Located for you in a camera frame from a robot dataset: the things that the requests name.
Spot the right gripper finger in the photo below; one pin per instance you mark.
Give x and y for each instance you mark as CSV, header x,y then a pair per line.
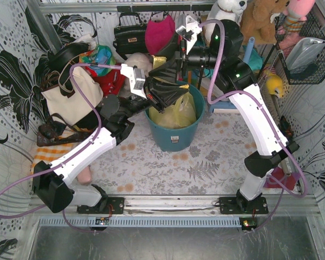
x,y
166,72
169,50

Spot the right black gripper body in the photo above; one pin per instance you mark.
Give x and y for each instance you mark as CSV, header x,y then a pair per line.
x,y
181,60

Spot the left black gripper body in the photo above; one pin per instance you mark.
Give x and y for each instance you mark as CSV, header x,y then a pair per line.
x,y
150,93

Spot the yellow translucent trash bag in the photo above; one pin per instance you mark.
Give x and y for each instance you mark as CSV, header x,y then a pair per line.
x,y
178,115

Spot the teal plastic trash bin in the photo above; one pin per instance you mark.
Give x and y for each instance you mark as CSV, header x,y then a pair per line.
x,y
174,140

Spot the light blue floor squeegee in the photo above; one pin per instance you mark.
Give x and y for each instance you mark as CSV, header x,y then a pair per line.
x,y
227,106

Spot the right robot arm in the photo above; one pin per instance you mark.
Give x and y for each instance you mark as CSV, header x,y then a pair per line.
x,y
215,44

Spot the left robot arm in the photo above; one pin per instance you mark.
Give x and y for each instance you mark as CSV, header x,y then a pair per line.
x,y
53,183

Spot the colourful print bag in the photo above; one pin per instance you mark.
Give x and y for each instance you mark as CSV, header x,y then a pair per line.
x,y
102,54

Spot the cream canvas tote bag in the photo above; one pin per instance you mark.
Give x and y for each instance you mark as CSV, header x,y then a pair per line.
x,y
73,107

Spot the brown leather bag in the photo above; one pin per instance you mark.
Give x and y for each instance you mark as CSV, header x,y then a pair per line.
x,y
50,133

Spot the magenta cloth hat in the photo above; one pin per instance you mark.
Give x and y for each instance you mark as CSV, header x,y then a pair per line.
x,y
158,34

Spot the white plush lamb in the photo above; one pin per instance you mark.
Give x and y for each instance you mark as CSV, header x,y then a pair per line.
x,y
141,61

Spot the black leather handbag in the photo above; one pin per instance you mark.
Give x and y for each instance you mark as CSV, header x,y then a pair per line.
x,y
130,39

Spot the white plush dog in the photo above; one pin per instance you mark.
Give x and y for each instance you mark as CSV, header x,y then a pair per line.
x,y
228,10

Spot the brown teddy bear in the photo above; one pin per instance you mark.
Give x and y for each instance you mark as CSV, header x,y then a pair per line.
x,y
259,16

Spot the yellow plush duck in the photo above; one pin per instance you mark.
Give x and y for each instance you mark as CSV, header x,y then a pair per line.
x,y
274,83

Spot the pink sponge block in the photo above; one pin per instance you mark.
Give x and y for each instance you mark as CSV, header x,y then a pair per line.
x,y
85,176

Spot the orange checkered towel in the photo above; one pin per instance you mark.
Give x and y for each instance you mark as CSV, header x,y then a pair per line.
x,y
49,154

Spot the silver foil pouch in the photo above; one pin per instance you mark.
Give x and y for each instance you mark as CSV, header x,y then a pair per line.
x,y
304,52

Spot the pink plush toy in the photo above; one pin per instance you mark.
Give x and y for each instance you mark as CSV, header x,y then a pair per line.
x,y
296,14

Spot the purple orange sock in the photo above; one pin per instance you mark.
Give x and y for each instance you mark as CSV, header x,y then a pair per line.
x,y
289,180

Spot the bristle broom with handle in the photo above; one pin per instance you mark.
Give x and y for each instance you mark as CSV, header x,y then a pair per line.
x,y
272,106

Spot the black wire basket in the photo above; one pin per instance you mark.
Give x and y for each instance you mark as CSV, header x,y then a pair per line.
x,y
313,73

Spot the aluminium front rail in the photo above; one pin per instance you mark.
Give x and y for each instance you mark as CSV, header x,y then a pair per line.
x,y
211,204

